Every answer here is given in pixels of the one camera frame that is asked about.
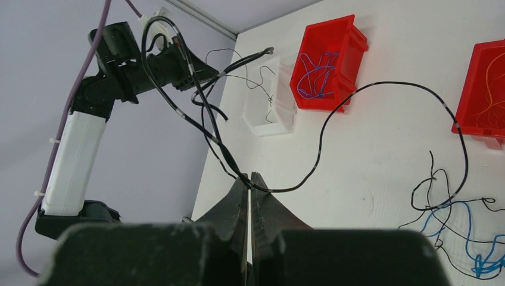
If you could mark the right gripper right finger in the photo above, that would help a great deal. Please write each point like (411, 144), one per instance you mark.
(269, 217)

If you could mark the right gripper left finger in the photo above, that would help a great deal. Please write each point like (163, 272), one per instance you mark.
(224, 249)

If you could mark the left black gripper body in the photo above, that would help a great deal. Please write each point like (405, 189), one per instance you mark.
(170, 66)

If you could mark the red bin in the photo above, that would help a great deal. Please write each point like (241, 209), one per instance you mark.
(327, 65)
(480, 112)

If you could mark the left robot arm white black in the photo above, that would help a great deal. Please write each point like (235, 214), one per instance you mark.
(120, 77)

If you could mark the clear plastic bin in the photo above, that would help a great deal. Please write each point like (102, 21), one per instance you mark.
(270, 108)

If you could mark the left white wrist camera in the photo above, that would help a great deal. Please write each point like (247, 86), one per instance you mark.
(158, 35)

